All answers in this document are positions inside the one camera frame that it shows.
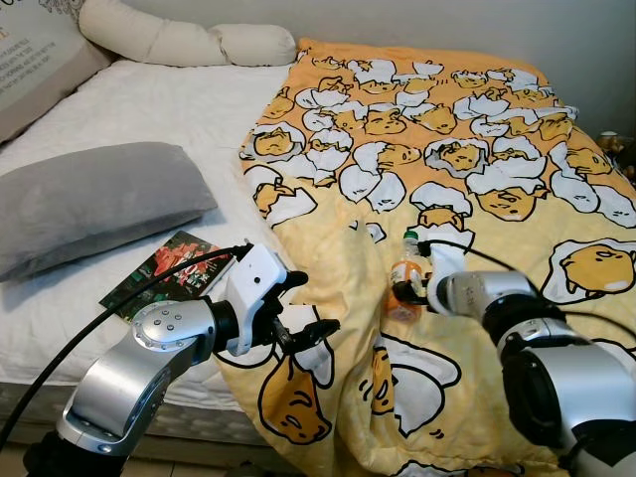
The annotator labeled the orange drink bottle green cap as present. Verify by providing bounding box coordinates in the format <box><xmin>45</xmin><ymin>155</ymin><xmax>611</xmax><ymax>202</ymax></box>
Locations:
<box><xmin>388</xmin><ymin>230</ymin><xmax>431</xmax><ymax>322</ymax></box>

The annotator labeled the yellow egg cartoon blanket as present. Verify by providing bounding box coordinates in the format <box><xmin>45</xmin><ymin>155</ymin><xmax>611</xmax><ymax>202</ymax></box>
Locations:
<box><xmin>214</xmin><ymin>38</ymin><xmax>636</xmax><ymax>477</ymax></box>

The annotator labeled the grey plush pillow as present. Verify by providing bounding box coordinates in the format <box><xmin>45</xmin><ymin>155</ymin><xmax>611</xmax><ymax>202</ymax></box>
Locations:
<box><xmin>0</xmin><ymin>141</ymin><xmax>220</xmax><ymax>284</ymax></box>

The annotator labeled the red and green book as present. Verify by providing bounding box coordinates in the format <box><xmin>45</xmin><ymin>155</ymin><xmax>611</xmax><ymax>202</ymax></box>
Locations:
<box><xmin>99</xmin><ymin>231</ymin><xmax>241</xmax><ymax>321</ymax></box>

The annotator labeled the white quilted mattress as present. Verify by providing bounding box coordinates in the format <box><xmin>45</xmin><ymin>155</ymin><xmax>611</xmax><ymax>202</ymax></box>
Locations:
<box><xmin>0</xmin><ymin>58</ymin><xmax>299</xmax><ymax>448</ymax></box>

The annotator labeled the small figurine ornament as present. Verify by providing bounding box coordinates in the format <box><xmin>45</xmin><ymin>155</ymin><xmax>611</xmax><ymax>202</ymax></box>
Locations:
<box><xmin>598</xmin><ymin>131</ymin><xmax>625</xmax><ymax>165</ymax></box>

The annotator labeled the beige knotted bolster pillow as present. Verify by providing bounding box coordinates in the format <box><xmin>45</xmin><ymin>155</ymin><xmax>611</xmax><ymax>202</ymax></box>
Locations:
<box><xmin>79</xmin><ymin>0</ymin><xmax>297</xmax><ymax>69</ymax></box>

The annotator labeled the printed grey headboard cushion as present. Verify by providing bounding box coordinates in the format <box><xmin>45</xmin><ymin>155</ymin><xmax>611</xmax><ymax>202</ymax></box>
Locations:
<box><xmin>0</xmin><ymin>0</ymin><xmax>112</xmax><ymax>145</ymax></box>

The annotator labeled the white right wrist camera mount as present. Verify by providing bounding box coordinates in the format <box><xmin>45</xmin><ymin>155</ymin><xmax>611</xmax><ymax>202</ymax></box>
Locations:
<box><xmin>427</xmin><ymin>244</ymin><xmax>472</xmax><ymax>286</ymax></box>

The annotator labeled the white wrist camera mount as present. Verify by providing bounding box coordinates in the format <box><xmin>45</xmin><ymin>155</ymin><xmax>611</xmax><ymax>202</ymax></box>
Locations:
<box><xmin>227</xmin><ymin>243</ymin><xmax>290</xmax><ymax>357</ymax></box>
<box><xmin>427</xmin><ymin>244</ymin><xmax>472</xmax><ymax>286</ymax></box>

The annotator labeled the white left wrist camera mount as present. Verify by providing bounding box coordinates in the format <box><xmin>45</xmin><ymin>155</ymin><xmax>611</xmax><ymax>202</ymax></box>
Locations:
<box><xmin>227</xmin><ymin>243</ymin><xmax>290</xmax><ymax>357</ymax></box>

